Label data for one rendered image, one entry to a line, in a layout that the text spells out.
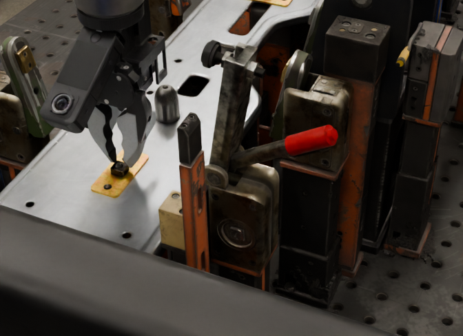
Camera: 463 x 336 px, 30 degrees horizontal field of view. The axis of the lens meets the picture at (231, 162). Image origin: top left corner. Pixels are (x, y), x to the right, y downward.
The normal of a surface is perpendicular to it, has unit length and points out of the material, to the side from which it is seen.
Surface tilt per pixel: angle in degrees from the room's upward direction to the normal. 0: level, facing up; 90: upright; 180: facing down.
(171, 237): 90
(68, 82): 30
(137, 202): 0
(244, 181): 0
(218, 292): 0
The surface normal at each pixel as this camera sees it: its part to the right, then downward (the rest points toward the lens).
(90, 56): -0.25, -0.38
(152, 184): -0.02, -0.76
